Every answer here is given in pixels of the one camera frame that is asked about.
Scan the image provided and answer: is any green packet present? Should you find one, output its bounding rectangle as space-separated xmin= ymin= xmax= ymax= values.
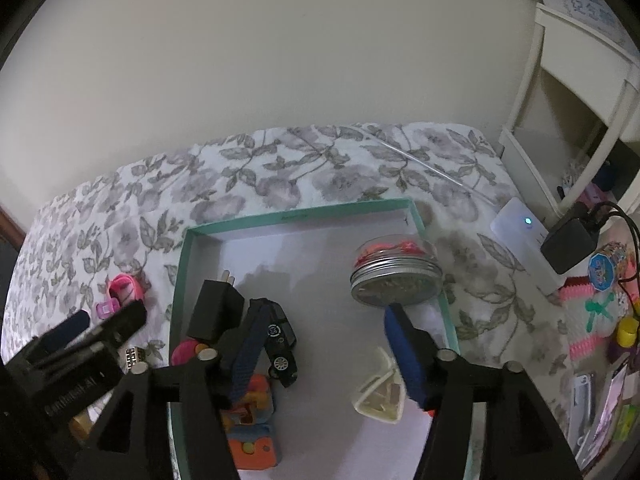
xmin=619 ymin=405 xmax=640 ymax=443

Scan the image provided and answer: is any black toy car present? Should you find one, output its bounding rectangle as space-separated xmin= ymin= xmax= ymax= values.
xmin=250 ymin=298 xmax=298 ymax=388

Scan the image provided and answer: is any green bow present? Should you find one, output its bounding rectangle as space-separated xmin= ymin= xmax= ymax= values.
xmin=585 ymin=295 xmax=618 ymax=333

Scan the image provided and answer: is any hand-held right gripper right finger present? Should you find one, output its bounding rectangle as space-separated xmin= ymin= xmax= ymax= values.
xmin=382 ymin=302 xmax=583 ymax=480

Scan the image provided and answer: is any pile of small trinkets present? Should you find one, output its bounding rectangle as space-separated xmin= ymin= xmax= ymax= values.
xmin=560 ymin=275 xmax=640 ymax=361

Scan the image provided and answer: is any pink kids watch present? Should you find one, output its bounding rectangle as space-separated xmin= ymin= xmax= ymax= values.
xmin=107 ymin=274 xmax=146 ymax=306

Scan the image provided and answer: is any colourful round container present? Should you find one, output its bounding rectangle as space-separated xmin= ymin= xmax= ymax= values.
xmin=587 ymin=242 xmax=633 ymax=291

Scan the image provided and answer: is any black phone with cable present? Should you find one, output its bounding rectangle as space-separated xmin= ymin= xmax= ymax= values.
xmin=541 ymin=203 xmax=601 ymax=275

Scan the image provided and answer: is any white tray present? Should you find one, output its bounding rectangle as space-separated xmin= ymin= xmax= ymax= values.
xmin=167 ymin=197 xmax=473 ymax=480

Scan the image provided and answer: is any brown wooden frame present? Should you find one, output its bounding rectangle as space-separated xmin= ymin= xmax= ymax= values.
xmin=0 ymin=204 xmax=27 ymax=253

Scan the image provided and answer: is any silver flat object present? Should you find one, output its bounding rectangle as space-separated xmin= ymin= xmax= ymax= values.
xmin=570 ymin=372 xmax=598 ymax=456

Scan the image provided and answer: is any black cable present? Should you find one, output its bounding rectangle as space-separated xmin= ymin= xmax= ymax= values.
xmin=590 ymin=201 xmax=640 ymax=321

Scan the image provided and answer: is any black charger adapter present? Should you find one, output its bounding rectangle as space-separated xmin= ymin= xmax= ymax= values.
xmin=187 ymin=270 xmax=246 ymax=343

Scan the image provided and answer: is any grey floral blanket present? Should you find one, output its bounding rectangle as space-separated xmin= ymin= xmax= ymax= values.
xmin=0 ymin=121 xmax=591 ymax=480

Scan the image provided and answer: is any thin white cable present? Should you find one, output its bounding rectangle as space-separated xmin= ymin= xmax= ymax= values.
xmin=370 ymin=135 xmax=497 ymax=202

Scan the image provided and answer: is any white shelf unit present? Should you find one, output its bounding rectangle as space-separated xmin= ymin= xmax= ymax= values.
xmin=500 ymin=2 xmax=640 ymax=221

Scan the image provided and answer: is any yellow plastic object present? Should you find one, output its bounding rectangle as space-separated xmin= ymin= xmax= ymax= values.
xmin=616 ymin=317 xmax=640 ymax=348

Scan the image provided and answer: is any cream hair claw clip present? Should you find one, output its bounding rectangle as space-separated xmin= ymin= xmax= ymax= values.
xmin=352 ymin=346 xmax=408 ymax=426

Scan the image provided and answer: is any glass jar with metal lid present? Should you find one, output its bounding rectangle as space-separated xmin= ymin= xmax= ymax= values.
xmin=350 ymin=238 xmax=444 ymax=307

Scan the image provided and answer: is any white power strip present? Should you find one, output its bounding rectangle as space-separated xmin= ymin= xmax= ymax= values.
xmin=490 ymin=197 xmax=563 ymax=296

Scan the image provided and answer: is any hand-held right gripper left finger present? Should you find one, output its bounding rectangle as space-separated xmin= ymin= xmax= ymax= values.
xmin=75 ymin=300 xmax=268 ymax=480

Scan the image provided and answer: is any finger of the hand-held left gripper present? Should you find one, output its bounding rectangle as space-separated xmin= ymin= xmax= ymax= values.
xmin=84 ymin=301 xmax=149 ymax=357
xmin=37 ymin=309 xmax=92 ymax=357

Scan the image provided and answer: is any pink and blue toy block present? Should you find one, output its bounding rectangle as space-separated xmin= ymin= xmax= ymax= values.
xmin=220 ymin=374 xmax=276 ymax=428

